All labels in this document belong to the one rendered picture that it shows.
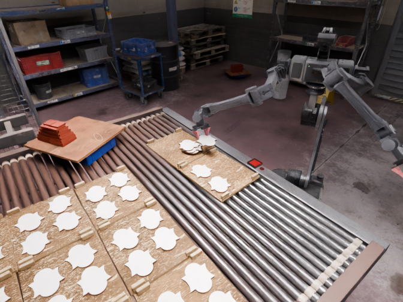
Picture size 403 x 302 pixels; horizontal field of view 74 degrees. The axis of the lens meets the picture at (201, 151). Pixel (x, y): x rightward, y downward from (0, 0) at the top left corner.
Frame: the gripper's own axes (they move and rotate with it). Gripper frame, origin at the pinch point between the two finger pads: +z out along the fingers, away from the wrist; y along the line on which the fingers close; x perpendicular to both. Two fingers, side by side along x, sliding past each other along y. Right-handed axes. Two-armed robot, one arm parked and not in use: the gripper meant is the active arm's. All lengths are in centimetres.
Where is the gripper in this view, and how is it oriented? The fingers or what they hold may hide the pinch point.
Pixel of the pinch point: (202, 136)
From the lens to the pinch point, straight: 191.0
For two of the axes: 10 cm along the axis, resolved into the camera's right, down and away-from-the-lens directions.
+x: -5.9, -2.4, 7.7
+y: 7.9, -3.4, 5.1
